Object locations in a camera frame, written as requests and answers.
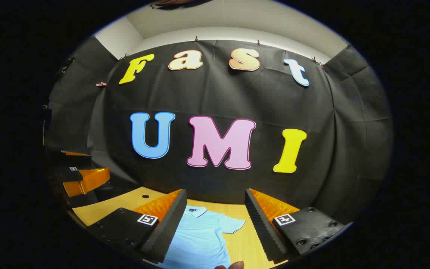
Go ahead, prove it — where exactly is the black backdrop cloth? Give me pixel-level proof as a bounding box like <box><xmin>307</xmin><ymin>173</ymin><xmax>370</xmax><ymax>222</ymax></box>
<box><xmin>44</xmin><ymin>35</ymin><xmax>393</xmax><ymax>225</ymax></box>

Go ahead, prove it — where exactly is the light blue T-shirt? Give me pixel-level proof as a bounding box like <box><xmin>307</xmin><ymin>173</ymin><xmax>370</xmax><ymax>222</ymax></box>
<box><xmin>158</xmin><ymin>205</ymin><xmax>246</xmax><ymax>269</ymax></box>

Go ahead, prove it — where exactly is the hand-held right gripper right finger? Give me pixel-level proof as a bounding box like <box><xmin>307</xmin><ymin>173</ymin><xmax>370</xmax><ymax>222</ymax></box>
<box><xmin>245</xmin><ymin>188</ymin><xmax>353</xmax><ymax>263</ymax></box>

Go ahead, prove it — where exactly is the black clamp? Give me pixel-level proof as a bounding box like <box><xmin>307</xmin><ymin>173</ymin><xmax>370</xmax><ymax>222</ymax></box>
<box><xmin>59</xmin><ymin>56</ymin><xmax>76</xmax><ymax>75</ymax></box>

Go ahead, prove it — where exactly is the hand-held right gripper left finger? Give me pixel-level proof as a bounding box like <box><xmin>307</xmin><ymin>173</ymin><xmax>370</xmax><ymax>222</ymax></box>
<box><xmin>88</xmin><ymin>189</ymin><xmax>188</xmax><ymax>264</ymax></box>

